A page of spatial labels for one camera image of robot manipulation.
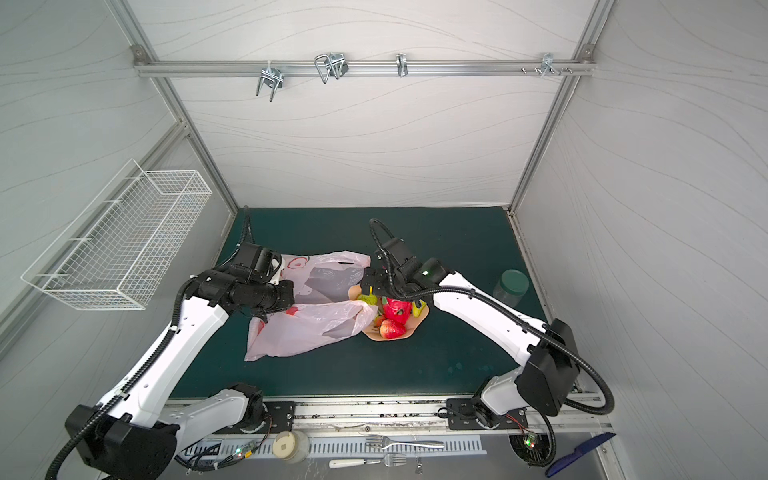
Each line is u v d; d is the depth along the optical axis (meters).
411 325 0.84
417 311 0.86
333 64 0.77
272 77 0.79
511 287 0.85
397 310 0.84
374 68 0.78
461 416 0.72
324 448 0.70
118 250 0.69
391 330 0.80
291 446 0.61
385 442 0.69
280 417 0.73
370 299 0.88
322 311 0.71
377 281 0.68
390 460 0.69
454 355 0.84
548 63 0.76
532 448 0.72
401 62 0.72
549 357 0.40
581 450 0.69
